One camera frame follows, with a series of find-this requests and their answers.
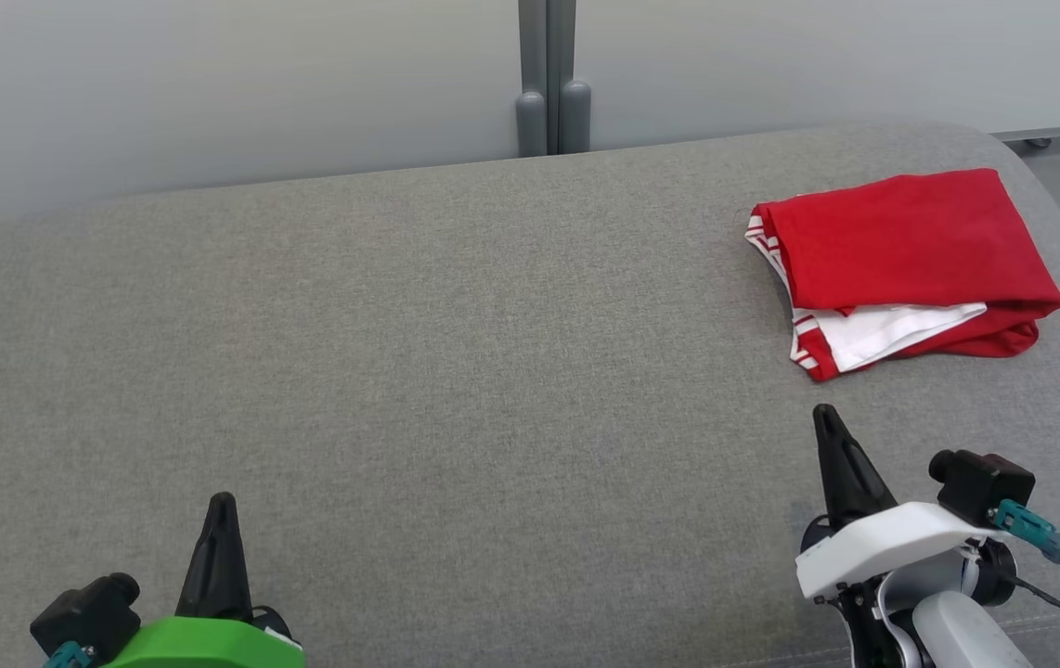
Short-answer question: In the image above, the grey fabric sofa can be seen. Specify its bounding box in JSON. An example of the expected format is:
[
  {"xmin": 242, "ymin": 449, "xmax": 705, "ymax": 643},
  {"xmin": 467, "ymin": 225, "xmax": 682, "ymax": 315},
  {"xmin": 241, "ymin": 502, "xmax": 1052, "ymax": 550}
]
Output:
[{"xmin": 0, "ymin": 121, "xmax": 1060, "ymax": 668}]

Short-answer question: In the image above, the teal right camera connector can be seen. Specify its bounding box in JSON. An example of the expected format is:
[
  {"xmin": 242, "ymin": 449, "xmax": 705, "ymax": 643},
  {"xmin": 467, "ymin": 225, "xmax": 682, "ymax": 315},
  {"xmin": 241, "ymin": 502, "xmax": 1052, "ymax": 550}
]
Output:
[{"xmin": 989, "ymin": 498, "xmax": 1060, "ymax": 564}]

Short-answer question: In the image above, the grey partition post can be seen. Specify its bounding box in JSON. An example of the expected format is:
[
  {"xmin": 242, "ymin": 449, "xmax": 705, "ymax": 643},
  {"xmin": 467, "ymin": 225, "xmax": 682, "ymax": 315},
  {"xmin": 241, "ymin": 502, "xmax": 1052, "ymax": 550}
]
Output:
[{"xmin": 516, "ymin": 0, "xmax": 592, "ymax": 157}]

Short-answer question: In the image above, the teal left camera connector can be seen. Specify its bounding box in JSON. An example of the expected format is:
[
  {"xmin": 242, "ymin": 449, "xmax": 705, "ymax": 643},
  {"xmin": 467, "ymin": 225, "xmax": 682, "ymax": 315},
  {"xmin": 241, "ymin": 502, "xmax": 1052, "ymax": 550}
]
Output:
[{"xmin": 43, "ymin": 640, "xmax": 95, "ymax": 668}]

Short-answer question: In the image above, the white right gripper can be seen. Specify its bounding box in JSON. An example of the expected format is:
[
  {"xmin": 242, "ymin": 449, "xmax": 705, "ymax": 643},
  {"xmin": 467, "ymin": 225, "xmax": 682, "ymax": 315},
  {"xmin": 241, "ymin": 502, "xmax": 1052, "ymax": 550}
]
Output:
[{"xmin": 795, "ymin": 403, "xmax": 1015, "ymax": 604}]

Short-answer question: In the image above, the red and white basketball jersey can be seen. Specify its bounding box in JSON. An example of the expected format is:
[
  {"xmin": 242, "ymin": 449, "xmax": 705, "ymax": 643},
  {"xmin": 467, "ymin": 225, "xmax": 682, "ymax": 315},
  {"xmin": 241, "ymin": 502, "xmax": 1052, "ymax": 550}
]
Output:
[{"xmin": 745, "ymin": 168, "xmax": 1060, "ymax": 383}]

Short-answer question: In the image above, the teal camera connector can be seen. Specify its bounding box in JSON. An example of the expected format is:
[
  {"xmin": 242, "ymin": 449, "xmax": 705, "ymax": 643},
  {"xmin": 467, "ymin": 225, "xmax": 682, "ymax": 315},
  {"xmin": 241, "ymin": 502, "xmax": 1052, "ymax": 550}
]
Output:
[
  {"xmin": 43, "ymin": 640, "xmax": 95, "ymax": 668},
  {"xmin": 989, "ymin": 498, "xmax": 1060, "ymax": 564}
]

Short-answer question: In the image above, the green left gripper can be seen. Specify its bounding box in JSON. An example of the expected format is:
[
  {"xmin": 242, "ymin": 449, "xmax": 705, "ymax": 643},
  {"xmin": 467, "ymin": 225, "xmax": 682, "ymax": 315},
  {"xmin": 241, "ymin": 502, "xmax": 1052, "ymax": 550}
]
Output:
[{"xmin": 101, "ymin": 491, "xmax": 306, "ymax": 668}]

